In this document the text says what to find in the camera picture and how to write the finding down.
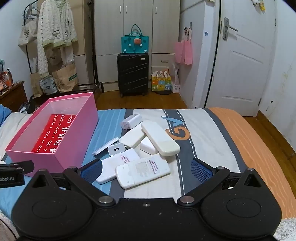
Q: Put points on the black metal clothes rack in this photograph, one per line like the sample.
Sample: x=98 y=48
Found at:
x=93 y=58

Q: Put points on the white cube charger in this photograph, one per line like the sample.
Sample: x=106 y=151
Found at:
x=116 y=149

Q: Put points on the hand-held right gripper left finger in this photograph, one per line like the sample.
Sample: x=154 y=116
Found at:
x=92 y=172

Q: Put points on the white fluffy blanket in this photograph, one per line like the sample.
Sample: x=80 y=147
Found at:
x=286 y=229

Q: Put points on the red glasses-print paper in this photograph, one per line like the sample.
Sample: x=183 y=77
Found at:
x=49 y=134

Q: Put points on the black bag with white label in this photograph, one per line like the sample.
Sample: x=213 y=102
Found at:
x=29 y=105

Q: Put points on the cream labelled remote control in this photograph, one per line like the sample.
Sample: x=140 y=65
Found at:
x=115 y=165

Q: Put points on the beige canvas tote bag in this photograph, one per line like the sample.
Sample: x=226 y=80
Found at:
x=27 y=34

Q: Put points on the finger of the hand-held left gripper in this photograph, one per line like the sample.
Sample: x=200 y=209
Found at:
x=25 y=166

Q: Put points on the beige wardrobe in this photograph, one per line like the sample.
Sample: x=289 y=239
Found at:
x=138 y=14

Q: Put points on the colourful gift box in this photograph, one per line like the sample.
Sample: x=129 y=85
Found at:
x=161 y=82

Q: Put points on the dark wooden cabinet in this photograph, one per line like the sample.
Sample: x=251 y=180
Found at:
x=12 y=97

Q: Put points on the white power bank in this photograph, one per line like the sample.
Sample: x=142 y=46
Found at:
x=132 y=138

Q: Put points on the white folding-plug charger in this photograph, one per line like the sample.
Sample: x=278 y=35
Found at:
x=131 y=121

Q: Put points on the pink cardboard box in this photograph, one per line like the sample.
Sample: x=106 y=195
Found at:
x=76 y=139

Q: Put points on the white patterned plastic bag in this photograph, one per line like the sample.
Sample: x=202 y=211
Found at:
x=48 y=85

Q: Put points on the white door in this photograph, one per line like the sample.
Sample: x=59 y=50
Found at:
x=245 y=69

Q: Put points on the long white remote control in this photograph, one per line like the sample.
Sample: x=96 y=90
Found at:
x=159 y=139

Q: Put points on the blue cloth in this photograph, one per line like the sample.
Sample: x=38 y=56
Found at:
x=4 y=114

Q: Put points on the black suitcase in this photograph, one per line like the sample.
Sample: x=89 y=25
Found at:
x=133 y=74

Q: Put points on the orange snack boxes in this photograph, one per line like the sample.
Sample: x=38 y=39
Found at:
x=5 y=80

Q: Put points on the white labelled remote control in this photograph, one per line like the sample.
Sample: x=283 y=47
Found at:
x=141 y=173

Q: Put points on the small white block adapter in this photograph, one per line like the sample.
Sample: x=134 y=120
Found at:
x=147 y=147

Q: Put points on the thin white flat device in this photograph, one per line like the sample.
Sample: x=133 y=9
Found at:
x=103 y=148

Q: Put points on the teal handbag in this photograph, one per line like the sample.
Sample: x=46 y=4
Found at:
x=135 y=44

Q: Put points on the plain brown paper bag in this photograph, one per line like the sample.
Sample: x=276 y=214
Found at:
x=35 y=84

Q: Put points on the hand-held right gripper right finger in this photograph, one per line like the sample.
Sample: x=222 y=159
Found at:
x=201 y=172

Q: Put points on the white knit cardigan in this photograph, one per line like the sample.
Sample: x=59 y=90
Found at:
x=56 y=30

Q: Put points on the brown paper bag green label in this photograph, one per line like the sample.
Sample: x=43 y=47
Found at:
x=66 y=77

